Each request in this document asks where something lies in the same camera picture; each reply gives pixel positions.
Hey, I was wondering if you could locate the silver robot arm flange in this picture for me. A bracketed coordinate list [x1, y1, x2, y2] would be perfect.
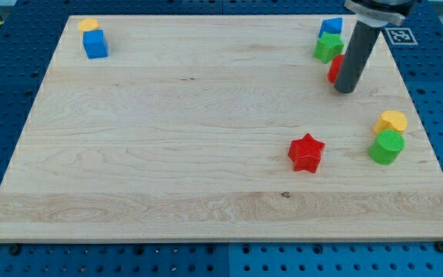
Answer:
[344, 0, 418, 28]

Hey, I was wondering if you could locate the red star block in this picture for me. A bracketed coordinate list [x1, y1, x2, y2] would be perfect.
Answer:
[288, 133, 325, 173]

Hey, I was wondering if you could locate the red circle block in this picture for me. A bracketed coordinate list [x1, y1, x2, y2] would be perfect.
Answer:
[327, 54, 345, 83]

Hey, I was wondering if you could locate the green star block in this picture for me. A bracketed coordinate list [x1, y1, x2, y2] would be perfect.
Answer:
[314, 32, 344, 64]

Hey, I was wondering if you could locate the yellow circle block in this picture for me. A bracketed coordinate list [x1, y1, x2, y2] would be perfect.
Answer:
[78, 18, 100, 35]

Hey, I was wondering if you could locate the wooden board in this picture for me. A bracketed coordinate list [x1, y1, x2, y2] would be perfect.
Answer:
[0, 15, 443, 243]

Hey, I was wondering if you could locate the blue pentagon block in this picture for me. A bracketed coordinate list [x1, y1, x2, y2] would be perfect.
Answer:
[318, 17, 343, 38]

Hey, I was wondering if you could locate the blue cube block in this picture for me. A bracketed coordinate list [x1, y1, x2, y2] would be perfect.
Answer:
[82, 29, 108, 59]

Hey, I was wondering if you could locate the green cylinder block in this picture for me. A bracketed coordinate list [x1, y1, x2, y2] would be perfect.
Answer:
[368, 129, 405, 165]

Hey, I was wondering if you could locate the yellow heart block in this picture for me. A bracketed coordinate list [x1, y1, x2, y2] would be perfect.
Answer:
[373, 110, 408, 134]

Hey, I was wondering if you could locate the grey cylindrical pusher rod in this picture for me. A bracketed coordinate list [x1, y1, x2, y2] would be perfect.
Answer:
[334, 21, 381, 94]

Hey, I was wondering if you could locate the fiducial marker tag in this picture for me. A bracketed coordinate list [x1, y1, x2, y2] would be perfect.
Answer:
[385, 28, 418, 45]

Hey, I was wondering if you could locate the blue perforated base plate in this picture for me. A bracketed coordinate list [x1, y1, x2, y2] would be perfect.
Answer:
[0, 1, 443, 276]

